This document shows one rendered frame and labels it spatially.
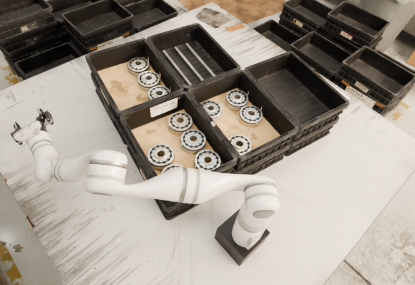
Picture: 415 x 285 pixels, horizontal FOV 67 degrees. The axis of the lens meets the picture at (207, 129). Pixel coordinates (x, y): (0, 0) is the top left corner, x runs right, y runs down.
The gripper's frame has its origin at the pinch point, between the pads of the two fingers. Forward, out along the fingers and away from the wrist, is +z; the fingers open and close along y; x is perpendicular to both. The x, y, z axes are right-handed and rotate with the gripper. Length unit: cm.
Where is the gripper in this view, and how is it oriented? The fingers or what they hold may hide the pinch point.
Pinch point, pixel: (28, 117)
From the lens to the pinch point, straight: 134.3
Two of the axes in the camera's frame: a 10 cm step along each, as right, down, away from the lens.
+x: -2.1, -5.8, -7.8
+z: -5.9, -5.7, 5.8
